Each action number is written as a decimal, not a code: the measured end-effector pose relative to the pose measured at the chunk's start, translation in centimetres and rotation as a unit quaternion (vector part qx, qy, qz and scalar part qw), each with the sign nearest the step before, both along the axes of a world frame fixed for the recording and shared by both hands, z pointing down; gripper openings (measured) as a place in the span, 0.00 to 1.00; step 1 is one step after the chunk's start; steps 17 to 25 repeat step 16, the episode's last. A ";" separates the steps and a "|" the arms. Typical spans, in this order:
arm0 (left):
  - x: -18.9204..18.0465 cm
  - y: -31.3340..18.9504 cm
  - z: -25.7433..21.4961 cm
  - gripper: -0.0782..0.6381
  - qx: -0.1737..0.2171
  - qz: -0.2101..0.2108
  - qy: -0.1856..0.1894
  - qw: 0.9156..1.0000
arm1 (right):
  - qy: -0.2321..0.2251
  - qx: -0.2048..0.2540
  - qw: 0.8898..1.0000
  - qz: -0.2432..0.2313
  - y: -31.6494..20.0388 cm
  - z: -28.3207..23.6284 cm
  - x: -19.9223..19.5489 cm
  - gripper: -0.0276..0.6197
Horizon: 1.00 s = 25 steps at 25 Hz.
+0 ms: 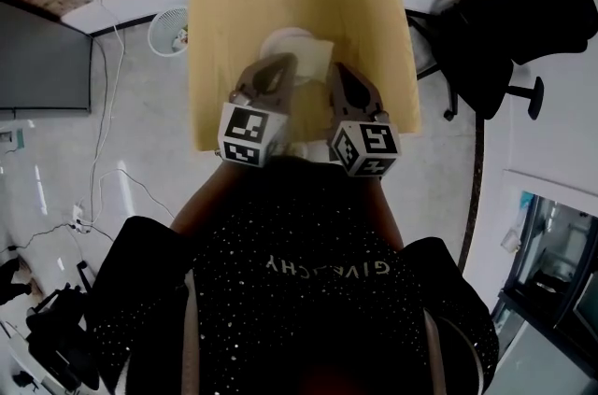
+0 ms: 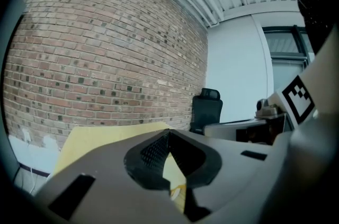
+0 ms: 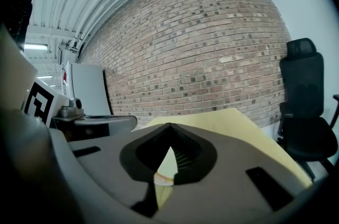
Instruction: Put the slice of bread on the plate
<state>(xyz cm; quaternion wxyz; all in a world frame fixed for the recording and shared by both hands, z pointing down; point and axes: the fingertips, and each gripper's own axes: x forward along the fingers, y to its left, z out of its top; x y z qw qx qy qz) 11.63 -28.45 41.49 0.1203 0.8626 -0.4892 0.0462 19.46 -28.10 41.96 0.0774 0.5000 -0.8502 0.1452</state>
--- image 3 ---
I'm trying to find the white plate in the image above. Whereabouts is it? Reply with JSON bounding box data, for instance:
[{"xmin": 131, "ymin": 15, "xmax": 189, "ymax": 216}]
[{"xmin": 154, "ymin": 146, "xmax": 179, "ymax": 187}]

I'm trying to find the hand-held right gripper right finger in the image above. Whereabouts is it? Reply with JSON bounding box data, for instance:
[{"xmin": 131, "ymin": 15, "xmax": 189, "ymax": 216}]
[{"xmin": 158, "ymin": 123, "xmax": 314, "ymax": 224}]

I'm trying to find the ceiling light panel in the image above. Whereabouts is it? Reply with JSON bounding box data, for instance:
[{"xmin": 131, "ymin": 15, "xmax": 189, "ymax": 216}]
[{"xmin": 23, "ymin": 42, "xmax": 50, "ymax": 51}]

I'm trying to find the light wooden table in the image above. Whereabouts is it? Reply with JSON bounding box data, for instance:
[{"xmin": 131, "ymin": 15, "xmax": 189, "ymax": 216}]
[{"xmin": 144, "ymin": 107, "xmax": 314, "ymax": 209}]

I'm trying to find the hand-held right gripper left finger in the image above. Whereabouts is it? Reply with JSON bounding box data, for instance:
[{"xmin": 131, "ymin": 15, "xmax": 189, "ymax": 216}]
[{"xmin": 50, "ymin": 123, "xmax": 171, "ymax": 218}]

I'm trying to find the black office chair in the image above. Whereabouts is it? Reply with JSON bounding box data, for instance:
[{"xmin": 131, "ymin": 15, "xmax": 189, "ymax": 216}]
[{"xmin": 276, "ymin": 38, "xmax": 339, "ymax": 182}]

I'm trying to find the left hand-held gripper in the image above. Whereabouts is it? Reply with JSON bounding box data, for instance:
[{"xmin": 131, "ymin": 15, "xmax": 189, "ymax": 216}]
[{"xmin": 23, "ymin": 77, "xmax": 138, "ymax": 142}]

